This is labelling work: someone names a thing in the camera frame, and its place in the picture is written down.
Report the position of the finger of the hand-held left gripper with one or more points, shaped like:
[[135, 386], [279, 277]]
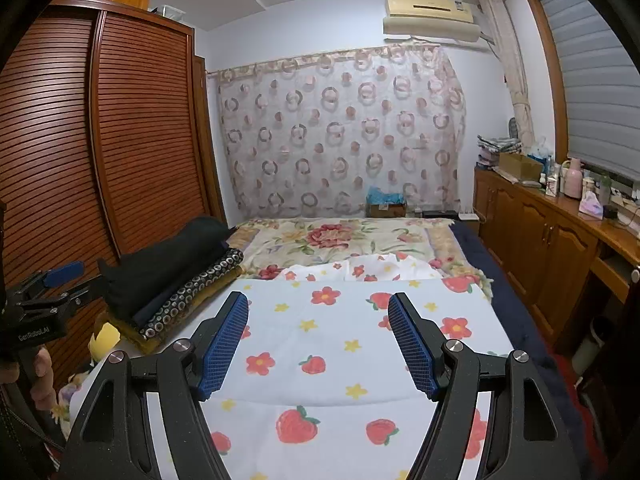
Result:
[[80, 290], [62, 271]]

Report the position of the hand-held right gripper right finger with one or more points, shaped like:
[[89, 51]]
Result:
[[415, 350]]

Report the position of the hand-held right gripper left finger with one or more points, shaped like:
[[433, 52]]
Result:
[[225, 345]]

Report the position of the dark circle pattern cloth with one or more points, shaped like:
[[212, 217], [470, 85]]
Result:
[[200, 285]]

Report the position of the navy blue cloth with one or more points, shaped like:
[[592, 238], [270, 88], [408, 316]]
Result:
[[147, 316]]

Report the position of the white strawberry print cloth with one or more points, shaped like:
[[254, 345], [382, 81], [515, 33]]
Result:
[[325, 350]]

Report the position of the black printed t-shirt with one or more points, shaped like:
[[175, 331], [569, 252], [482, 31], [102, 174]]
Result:
[[165, 260]]

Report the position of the person's left hand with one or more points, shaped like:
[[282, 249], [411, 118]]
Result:
[[44, 375]]

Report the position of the mustard brown folded cloth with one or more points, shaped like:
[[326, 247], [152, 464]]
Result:
[[150, 346]]

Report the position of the navy bed sheet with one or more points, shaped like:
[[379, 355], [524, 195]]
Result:
[[510, 320]]

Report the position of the black flat box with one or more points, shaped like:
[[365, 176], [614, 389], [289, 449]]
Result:
[[440, 214]]

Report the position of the floral blanket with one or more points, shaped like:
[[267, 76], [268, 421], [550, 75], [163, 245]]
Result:
[[320, 240]]

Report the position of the small cardboard box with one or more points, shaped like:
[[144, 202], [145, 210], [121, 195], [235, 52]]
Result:
[[387, 211]]

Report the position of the white flat box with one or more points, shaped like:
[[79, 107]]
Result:
[[469, 216]]

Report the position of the wooden louvered wardrobe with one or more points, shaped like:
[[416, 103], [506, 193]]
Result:
[[140, 135]]

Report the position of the wooden sideboard cabinet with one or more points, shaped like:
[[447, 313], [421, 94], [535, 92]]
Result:
[[535, 230]]

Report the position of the white waste bin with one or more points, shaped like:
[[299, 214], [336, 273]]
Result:
[[592, 350]]

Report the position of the open cardboard box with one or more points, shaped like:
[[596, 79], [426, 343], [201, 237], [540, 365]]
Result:
[[520, 165]]

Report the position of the white carton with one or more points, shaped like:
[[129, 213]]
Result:
[[554, 180]]

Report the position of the stack of folded cloths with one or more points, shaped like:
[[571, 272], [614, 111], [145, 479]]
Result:
[[497, 145]]

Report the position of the pink tissue pack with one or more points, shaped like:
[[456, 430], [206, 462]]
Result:
[[591, 205]]

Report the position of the pink thermos jug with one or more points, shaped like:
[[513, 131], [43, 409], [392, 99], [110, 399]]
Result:
[[573, 180]]

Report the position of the clear plastic bag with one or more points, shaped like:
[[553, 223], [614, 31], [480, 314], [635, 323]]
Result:
[[541, 147]]

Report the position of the small grey fan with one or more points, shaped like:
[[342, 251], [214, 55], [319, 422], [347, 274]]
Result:
[[514, 128]]

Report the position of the clear storage box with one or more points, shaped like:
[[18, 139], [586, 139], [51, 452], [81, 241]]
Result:
[[167, 10]]

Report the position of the tied beige window curtain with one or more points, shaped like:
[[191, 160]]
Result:
[[515, 85]]

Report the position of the grey window blind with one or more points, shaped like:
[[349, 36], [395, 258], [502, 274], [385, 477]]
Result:
[[595, 85]]

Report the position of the cream air conditioner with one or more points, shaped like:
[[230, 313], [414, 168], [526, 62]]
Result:
[[430, 17]]

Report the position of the circle pattern wall curtain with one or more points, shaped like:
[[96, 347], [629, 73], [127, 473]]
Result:
[[340, 135]]

